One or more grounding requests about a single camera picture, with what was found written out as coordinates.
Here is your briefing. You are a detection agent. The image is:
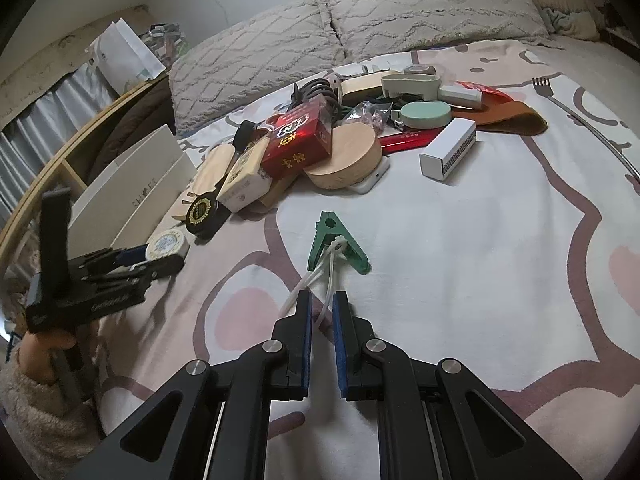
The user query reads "black round gold-patterned tin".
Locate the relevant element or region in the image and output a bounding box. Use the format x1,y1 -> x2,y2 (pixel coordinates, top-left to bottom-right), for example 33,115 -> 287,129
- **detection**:
184,192 -> 231,240

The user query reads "long wooden block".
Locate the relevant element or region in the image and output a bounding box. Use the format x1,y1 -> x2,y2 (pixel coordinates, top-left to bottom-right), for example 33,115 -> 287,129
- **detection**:
257,174 -> 297,208

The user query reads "sage green stapler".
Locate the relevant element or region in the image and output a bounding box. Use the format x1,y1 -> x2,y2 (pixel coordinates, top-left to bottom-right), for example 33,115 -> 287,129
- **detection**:
381,72 -> 440,101

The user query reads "white shoe box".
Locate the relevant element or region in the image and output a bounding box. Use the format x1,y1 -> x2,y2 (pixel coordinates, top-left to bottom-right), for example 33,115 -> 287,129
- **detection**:
67,125 -> 195,258

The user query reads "round wooden box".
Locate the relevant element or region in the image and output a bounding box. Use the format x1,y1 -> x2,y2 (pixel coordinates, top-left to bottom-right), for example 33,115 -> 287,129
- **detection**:
304,122 -> 383,191

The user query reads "left beige textured pillow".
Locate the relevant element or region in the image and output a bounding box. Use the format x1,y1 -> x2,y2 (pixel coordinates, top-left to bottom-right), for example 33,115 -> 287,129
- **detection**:
169,0 -> 345,136

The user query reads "small white box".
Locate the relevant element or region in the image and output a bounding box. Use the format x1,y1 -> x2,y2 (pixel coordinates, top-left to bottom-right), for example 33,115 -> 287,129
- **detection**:
419,118 -> 476,182

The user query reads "red flat pen case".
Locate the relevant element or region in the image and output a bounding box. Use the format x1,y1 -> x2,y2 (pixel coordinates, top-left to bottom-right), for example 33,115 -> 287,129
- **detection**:
378,128 -> 442,155

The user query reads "beige textured pillow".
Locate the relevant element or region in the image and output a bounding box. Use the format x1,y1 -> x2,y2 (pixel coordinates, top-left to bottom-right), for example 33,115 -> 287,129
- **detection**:
169,0 -> 345,136
323,0 -> 551,61

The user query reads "white green rectangular device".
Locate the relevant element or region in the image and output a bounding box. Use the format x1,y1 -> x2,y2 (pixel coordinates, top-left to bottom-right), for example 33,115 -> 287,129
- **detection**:
438,84 -> 483,110

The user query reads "metal back scratcher fork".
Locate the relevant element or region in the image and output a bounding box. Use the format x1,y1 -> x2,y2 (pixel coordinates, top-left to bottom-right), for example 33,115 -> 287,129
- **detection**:
532,77 -> 640,182

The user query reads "green clothes peg with cord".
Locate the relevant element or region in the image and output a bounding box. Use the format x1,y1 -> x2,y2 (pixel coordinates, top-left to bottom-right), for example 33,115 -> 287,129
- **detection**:
279,211 -> 371,326

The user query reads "grey curtain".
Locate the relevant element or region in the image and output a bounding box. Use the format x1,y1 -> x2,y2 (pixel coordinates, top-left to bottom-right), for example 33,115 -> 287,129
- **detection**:
0,63 -> 118,222

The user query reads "white paper bag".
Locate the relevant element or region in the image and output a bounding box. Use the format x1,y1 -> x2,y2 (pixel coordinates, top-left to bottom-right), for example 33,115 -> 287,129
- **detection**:
88,18 -> 165,96

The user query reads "red cigarette carton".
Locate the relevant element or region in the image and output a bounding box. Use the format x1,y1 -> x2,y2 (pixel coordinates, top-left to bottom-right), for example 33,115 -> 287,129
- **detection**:
262,96 -> 332,180

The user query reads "cream tissue pack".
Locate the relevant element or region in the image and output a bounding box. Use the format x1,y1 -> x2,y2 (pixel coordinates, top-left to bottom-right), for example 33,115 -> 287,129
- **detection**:
218,138 -> 272,212

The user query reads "brown folded blanket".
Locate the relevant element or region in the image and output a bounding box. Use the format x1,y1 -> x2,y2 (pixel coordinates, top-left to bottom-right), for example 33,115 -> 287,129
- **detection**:
87,78 -> 176,184

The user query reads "wooden bed shelf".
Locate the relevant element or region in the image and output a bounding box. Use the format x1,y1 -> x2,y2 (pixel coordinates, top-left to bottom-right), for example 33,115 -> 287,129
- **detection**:
1,72 -> 168,266

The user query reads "left hand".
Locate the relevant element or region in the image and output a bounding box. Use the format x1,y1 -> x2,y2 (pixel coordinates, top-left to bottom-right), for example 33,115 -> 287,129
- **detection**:
17,330 -> 77,386

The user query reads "right beige textured pillow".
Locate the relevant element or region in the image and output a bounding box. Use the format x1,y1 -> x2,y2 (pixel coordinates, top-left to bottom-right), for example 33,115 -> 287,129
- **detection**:
323,0 -> 551,61

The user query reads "black hair claw clip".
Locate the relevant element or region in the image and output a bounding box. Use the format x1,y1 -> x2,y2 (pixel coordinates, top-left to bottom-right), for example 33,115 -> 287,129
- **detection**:
288,73 -> 343,122

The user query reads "mint green round case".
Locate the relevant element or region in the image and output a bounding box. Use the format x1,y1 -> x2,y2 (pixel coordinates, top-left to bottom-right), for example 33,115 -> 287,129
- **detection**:
399,101 -> 451,130

